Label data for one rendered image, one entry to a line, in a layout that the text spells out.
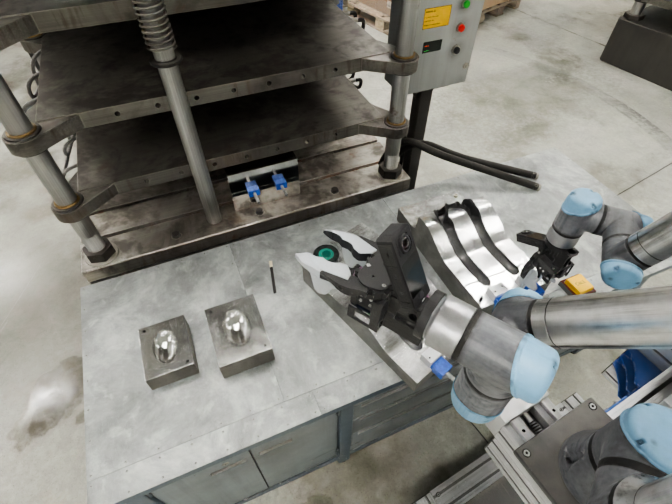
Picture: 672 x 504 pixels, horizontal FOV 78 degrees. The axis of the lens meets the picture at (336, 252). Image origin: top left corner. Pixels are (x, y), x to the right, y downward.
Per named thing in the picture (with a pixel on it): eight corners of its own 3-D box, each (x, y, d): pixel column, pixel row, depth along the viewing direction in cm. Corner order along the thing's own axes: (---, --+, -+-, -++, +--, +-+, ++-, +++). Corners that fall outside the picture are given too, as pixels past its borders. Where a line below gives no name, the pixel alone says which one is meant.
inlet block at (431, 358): (466, 386, 113) (471, 377, 109) (454, 398, 111) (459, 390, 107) (429, 352, 120) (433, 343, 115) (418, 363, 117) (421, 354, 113)
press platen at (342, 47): (424, 107, 154) (433, 55, 140) (37, 200, 121) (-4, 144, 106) (335, 25, 204) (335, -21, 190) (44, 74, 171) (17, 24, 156)
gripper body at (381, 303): (341, 314, 62) (413, 357, 57) (347, 273, 56) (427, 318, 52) (368, 284, 67) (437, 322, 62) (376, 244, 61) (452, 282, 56)
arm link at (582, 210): (607, 211, 95) (568, 201, 97) (586, 244, 103) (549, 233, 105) (608, 190, 99) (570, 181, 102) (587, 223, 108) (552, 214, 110)
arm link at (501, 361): (525, 420, 52) (551, 392, 46) (444, 372, 56) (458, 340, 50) (544, 371, 56) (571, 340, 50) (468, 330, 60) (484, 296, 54)
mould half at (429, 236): (541, 297, 136) (558, 271, 125) (474, 324, 129) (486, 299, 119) (454, 201, 166) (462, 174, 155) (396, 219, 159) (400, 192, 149)
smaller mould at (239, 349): (275, 359, 121) (272, 347, 116) (224, 379, 117) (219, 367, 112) (256, 306, 133) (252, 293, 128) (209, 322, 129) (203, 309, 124)
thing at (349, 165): (408, 188, 182) (411, 175, 177) (89, 283, 149) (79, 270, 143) (333, 97, 233) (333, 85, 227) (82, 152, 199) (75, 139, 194)
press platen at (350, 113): (415, 160, 172) (421, 121, 159) (75, 253, 139) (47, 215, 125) (335, 72, 222) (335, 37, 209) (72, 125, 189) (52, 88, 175)
